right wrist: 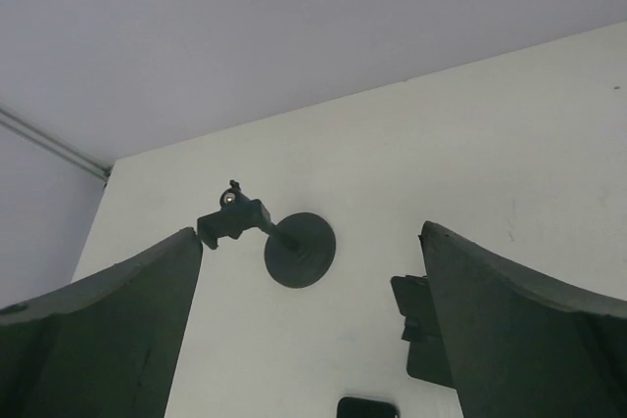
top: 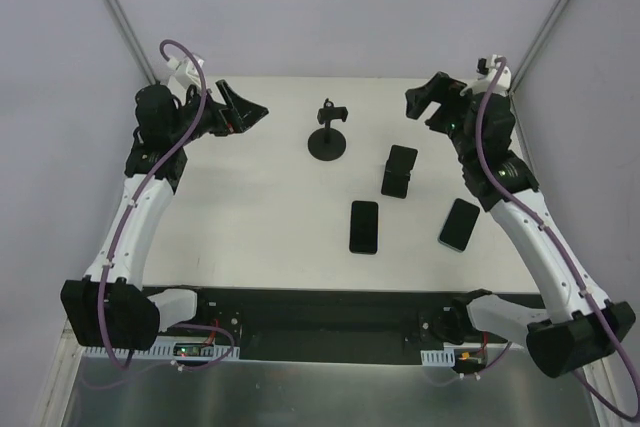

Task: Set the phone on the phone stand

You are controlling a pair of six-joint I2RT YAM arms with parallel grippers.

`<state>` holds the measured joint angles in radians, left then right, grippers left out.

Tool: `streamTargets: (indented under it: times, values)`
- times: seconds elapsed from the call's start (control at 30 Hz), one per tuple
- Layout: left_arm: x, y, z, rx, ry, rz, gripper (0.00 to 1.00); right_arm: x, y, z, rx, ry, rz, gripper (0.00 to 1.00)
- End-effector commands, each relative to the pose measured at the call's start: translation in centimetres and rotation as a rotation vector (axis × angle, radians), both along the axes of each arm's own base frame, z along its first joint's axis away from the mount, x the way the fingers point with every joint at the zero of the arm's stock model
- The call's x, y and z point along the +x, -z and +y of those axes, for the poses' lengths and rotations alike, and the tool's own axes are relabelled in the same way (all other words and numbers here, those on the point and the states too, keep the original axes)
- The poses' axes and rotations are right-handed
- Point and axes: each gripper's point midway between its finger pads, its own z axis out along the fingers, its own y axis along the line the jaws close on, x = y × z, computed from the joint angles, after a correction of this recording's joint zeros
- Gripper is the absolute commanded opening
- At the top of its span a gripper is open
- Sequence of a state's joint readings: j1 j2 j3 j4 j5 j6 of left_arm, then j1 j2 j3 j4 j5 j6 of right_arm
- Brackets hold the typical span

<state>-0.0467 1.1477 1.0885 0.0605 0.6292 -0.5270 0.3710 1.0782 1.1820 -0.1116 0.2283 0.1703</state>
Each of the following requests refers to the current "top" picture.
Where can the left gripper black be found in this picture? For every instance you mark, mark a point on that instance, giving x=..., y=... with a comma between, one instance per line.
x=226, y=114

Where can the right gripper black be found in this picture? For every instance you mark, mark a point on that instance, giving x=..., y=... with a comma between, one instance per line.
x=445, y=108

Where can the left white cable duct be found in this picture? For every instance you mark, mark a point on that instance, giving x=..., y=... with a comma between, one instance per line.
x=196, y=352

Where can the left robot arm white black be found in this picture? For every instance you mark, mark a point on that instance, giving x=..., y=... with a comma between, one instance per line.
x=108, y=306

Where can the black round-base phone stand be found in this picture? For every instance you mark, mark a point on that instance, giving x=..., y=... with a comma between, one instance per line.
x=327, y=143

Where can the black folding phone stand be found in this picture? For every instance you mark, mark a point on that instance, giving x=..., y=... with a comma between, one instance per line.
x=397, y=171

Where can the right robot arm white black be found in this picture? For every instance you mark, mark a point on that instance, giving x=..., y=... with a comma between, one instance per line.
x=578, y=323

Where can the right aluminium frame post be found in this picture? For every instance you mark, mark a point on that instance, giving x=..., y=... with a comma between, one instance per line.
x=539, y=41

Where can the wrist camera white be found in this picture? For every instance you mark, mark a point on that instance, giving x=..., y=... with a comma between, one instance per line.
x=185, y=72
x=492, y=70

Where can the right white cable duct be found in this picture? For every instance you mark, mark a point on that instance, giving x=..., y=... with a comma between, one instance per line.
x=438, y=358

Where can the black smartphone teal edge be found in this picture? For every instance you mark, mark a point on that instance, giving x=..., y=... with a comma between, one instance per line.
x=459, y=225

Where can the white cable duct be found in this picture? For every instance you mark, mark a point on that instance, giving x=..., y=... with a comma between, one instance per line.
x=438, y=358
x=196, y=352

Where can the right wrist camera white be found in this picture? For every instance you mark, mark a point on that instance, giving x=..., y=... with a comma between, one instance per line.
x=492, y=70

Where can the left aluminium frame post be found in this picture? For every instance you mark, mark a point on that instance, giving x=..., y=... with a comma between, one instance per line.
x=131, y=41

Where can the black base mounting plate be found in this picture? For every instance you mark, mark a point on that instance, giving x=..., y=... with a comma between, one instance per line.
x=344, y=327

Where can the aluminium frame post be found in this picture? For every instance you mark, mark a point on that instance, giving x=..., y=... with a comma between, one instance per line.
x=131, y=41
x=539, y=41

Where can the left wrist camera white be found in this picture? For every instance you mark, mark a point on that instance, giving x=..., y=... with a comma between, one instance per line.
x=185, y=72

